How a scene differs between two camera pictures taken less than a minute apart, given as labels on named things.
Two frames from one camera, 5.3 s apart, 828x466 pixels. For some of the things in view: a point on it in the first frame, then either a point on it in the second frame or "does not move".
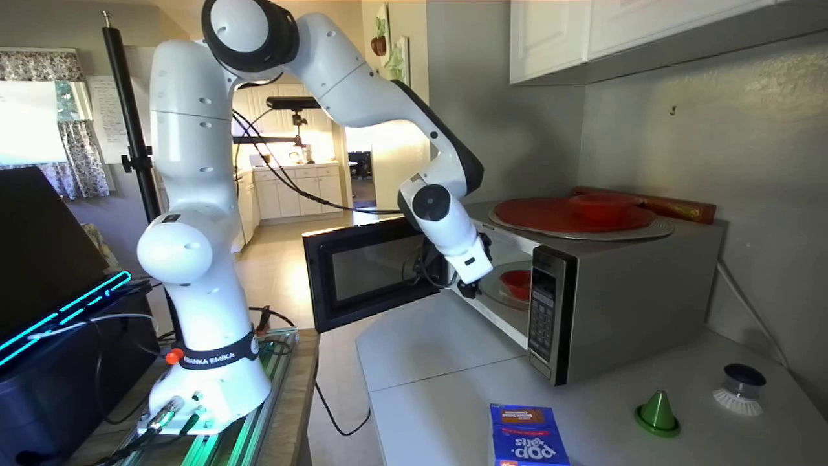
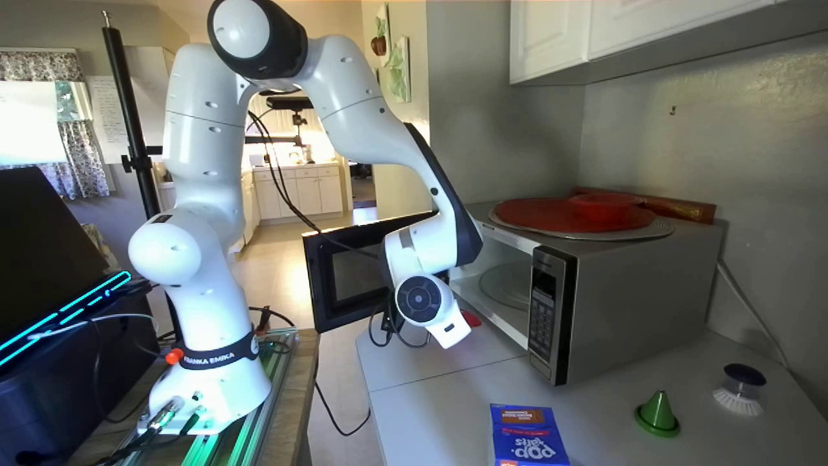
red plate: [655, 232] does not move
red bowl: [518, 279] -> [473, 317]
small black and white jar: [743, 388] does not move
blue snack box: [526, 435] does not move
